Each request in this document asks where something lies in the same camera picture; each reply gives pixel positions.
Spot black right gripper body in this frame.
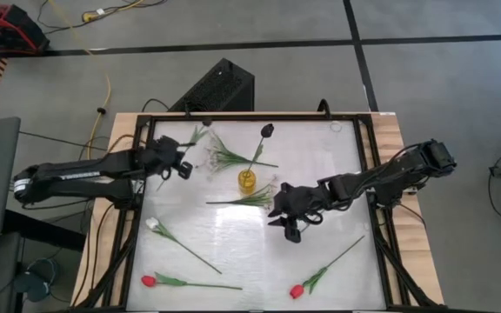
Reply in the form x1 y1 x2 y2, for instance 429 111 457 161
272 182 328 220

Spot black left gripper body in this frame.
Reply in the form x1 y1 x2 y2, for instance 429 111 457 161
137 135 186 175

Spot white blossom grass sprig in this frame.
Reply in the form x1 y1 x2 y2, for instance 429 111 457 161
206 132 280 174
205 175 280 210

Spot red artificial tulip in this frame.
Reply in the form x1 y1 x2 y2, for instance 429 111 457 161
140 271 244 291
288 234 366 301

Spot yellow glass vase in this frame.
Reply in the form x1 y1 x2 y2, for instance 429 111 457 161
237 168 258 196

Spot black perforated computer tower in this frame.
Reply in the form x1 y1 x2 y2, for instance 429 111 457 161
168 57 256 113

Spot white artificial tulip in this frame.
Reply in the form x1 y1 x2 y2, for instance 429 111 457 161
144 216 224 276

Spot dark headphones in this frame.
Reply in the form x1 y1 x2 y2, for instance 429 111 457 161
13 258 60 304

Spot red black toolbox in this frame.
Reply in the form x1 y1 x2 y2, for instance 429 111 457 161
0 2 50 56

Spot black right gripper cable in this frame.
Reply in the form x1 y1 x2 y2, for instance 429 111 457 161
300 210 324 228

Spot black table frame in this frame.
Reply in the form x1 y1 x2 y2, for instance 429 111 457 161
71 111 445 313

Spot long yellow cable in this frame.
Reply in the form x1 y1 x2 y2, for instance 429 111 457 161
46 0 112 161

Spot black cable clip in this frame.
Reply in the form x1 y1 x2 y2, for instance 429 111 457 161
317 98 332 119

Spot yellow plug extension cable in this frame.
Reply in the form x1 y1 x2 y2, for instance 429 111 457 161
37 0 169 36

